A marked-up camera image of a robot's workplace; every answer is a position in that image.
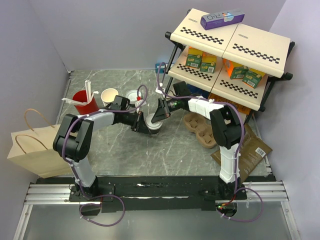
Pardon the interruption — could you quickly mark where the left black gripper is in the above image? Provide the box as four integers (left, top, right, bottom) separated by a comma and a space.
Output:
121, 110, 152, 136

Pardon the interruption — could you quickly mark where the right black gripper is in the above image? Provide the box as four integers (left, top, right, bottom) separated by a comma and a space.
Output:
151, 97, 181, 124

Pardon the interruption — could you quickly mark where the white plastic cup lid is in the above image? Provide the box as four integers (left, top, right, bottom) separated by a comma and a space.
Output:
145, 112, 163, 130

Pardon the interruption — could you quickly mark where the black paper coffee cup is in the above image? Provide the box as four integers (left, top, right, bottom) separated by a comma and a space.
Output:
148, 127, 161, 137

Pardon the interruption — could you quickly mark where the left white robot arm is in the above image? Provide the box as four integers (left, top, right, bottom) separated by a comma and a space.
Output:
53, 95, 151, 201

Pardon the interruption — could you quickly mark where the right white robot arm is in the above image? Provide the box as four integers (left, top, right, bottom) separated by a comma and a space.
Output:
151, 81, 245, 199

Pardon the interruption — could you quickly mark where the brown coffee bean pouch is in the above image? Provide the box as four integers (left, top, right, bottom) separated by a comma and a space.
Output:
210, 123, 273, 185

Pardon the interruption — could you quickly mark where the stack of cup lids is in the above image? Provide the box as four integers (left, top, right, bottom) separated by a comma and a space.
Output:
125, 89, 144, 106

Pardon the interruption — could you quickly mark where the pulp cup carrier tray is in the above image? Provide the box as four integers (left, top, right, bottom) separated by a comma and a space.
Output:
182, 112, 217, 149

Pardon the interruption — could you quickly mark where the blue snack bag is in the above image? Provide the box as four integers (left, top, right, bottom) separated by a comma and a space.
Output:
187, 84, 210, 99

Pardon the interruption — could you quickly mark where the stack of paper cups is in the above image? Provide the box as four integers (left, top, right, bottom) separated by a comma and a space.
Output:
100, 88, 119, 107

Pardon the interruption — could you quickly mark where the blue small box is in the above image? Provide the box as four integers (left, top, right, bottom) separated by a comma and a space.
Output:
155, 63, 165, 74

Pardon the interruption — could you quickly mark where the orange snack bag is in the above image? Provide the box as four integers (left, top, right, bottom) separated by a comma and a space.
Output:
207, 92, 253, 116

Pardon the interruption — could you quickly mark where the green yellow carton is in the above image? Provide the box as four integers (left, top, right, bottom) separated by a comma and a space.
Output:
199, 52, 217, 74
185, 46, 203, 69

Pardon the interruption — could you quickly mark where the red cup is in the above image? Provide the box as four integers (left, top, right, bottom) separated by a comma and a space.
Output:
72, 90, 99, 115

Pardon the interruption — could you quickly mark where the orange box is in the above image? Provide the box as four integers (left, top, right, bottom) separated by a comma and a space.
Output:
222, 58, 244, 77

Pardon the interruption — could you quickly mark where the beige checkered shelf rack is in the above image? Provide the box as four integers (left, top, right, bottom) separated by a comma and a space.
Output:
165, 8, 296, 112

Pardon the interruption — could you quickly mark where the purple box on shelf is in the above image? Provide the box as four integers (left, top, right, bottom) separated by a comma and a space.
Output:
200, 9, 245, 30

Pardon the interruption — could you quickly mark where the kraft paper bag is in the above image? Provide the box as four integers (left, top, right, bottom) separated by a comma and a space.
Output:
7, 108, 72, 179

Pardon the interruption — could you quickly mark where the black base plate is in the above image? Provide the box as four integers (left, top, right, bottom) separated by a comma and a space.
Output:
69, 176, 247, 213

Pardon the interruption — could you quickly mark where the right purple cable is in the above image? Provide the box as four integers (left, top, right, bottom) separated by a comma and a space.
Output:
156, 62, 265, 223

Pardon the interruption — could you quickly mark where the aluminium rail frame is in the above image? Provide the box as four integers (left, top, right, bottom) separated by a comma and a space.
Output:
12, 181, 81, 240

